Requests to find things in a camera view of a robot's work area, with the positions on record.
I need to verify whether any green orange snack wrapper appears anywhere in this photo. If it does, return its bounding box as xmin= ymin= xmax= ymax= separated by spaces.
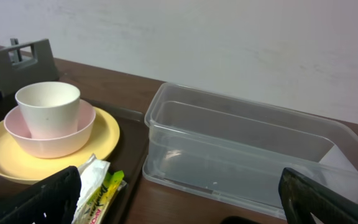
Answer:
xmin=73 ymin=170 xmax=127 ymax=224

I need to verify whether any pink plastic bowl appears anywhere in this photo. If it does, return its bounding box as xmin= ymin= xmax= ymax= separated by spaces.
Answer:
xmin=4 ymin=100 xmax=96 ymax=159

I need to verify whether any yellow plastic plate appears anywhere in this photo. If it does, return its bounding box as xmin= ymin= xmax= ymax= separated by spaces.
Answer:
xmin=0 ymin=108 xmax=120 ymax=184

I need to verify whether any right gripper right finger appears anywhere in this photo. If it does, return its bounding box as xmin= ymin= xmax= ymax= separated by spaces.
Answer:
xmin=278 ymin=167 xmax=358 ymax=223

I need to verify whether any clear plastic bin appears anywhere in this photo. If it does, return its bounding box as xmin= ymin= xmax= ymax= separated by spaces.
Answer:
xmin=143 ymin=83 xmax=358 ymax=219

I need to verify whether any white napkin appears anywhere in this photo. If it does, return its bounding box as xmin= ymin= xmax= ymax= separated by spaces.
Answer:
xmin=72 ymin=154 xmax=110 ymax=223

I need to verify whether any cream plastic cup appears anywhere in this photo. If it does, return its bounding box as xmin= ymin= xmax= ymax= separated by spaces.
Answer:
xmin=15 ymin=82 xmax=80 ymax=139

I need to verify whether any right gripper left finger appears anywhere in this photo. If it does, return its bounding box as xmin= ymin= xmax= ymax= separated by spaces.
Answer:
xmin=0 ymin=166 xmax=81 ymax=224

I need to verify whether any grey plastic dish rack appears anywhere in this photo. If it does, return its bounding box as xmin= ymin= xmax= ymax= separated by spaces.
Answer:
xmin=0 ymin=38 xmax=59 ymax=96

